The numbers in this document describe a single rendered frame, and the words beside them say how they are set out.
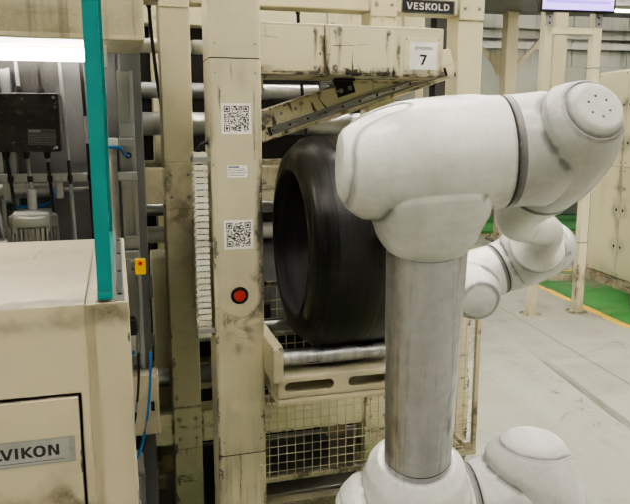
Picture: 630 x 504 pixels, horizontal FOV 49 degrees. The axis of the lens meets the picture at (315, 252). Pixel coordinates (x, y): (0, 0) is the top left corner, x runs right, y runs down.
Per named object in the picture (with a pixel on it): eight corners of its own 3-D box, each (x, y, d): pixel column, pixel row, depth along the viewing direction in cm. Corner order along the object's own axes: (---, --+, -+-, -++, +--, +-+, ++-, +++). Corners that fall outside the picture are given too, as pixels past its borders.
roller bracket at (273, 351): (273, 385, 175) (272, 348, 174) (245, 339, 213) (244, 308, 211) (286, 384, 176) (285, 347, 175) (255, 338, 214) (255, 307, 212)
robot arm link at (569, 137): (573, 130, 93) (473, 137, 92) (636, 47, 76) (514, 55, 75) (595, 221, 89) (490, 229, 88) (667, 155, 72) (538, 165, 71)
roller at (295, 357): (278, 371, 181) (280, 359, 178) (274, 357, 184) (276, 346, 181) (403, 359, 190) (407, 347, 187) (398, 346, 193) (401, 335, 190)
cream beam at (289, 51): (247, 74, 197) (246, 20, 194) (233, 80, 221) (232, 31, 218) (444, 78, 213) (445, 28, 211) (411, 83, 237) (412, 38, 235)
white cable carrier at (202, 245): (198, 338, 181) (193, 152, 172) (196, 332, 186) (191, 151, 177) (215, 336, 182) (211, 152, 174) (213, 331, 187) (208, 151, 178)
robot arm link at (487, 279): (428, 305, 142) (485, 282, 144) (463, 337, 128) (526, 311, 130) (416, 258, 138) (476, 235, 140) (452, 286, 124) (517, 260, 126)
